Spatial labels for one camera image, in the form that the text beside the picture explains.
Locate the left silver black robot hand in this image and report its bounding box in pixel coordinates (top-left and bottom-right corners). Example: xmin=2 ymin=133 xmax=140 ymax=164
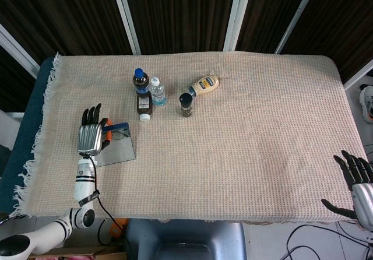
xmin=77 ymin=103 xmax=111 ymax=157

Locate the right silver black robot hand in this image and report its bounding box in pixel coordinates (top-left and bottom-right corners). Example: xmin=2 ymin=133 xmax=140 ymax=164
xmin=321 ymin=150 xmax=373 ymax=231

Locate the dark blue floral box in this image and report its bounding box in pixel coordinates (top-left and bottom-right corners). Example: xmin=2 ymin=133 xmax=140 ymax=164
xmin=94 ymin=122 xmax=137 ymax=168

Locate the brown medicine bottle white cap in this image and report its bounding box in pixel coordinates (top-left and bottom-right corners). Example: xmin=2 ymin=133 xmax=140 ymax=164
xmin=136 ymin=92 xmax=153 ymax=122

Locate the cola bottle blue cap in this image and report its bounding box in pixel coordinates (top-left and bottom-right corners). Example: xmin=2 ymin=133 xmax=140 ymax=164
xmin=132 ymin=68 xmax=150 ymax=97

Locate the clear water bottle white cap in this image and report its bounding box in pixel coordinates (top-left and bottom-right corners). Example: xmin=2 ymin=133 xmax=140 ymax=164
xmin=149 ymin=77 xmax=168 ymax=107

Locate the orange tool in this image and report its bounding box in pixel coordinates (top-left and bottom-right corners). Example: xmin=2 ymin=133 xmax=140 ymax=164
xmin=109 ymin=218 xmax=129 ymax=239

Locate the white sneaker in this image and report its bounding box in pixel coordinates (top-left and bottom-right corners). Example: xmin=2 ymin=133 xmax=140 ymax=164
xmin=358 ymin=85 xmax=373 ymax=124

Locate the glass pepper grinder black top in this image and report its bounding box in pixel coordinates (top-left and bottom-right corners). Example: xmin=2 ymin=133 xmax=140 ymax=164
xmin=178 ymin=93 xmax=193 ymax=118

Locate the brown cardboard box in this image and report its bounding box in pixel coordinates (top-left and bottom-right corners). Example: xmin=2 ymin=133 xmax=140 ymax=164
xmin=27 ymin=244 xmax=128 ymax=260

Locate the mayonnaise squeeze bottle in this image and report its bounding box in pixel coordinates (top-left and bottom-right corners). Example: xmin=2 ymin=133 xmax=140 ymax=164
xmin=188 ymin=73 xmax=220 ymax=97

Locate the beige waffle tablecloth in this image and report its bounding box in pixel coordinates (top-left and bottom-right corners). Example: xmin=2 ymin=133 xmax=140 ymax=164
xmin=8 ymin=51 xmax=368 ymax=224

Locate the grey blue plastic chair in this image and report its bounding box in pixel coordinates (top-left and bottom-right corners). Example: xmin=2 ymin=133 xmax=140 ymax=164
xmin=125 ymin=219 xmax=248 ymax=260

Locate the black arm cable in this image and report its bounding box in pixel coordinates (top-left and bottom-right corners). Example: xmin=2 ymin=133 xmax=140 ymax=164
xmin=80 ymin=152 xmax=129 ymax=245

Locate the black floor cable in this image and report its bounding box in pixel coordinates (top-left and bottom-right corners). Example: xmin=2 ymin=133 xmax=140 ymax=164
xmin=284 ymin=223 xmax=373 ymax=260

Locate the white partition frame post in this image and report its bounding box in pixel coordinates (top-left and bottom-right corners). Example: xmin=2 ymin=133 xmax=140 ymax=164
xmin=223 ymin=0 xmax=254 ymax=52
xmin=110 ymin=0 xmax=142 ymax=55
xmin=343 ymin=66 xmax=373 ymax=92
xmin=274 ymin=0 xmax=321 ymax=55
xmin=0 ymin=23 xmax=40 ymax=79

